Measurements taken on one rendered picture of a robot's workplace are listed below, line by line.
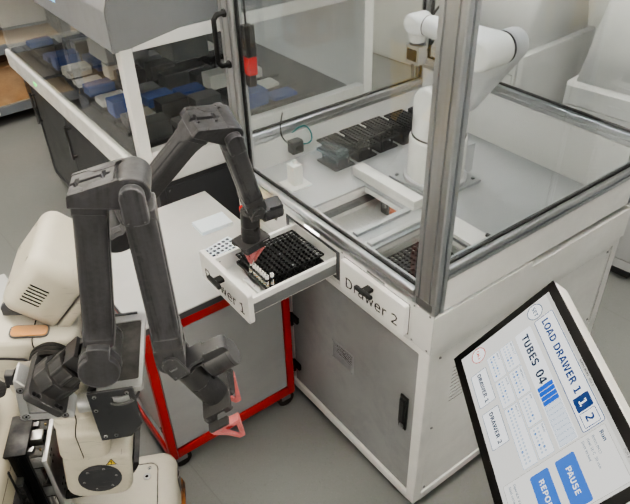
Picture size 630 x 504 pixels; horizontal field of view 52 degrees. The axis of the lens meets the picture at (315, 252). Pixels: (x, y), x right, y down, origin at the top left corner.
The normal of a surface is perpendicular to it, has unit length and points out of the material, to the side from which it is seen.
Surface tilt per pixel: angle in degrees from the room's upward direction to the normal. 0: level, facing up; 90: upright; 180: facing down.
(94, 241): 91
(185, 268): 0
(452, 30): 90
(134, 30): 90
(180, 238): 0
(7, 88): 91
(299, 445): 0
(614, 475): 50
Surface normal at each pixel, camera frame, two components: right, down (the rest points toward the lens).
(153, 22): 0.60, 0.46
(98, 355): 0.18, 0.58
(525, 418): -0.78, -0.49
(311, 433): -0.03, -0.80
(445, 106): -0.80, 0.37
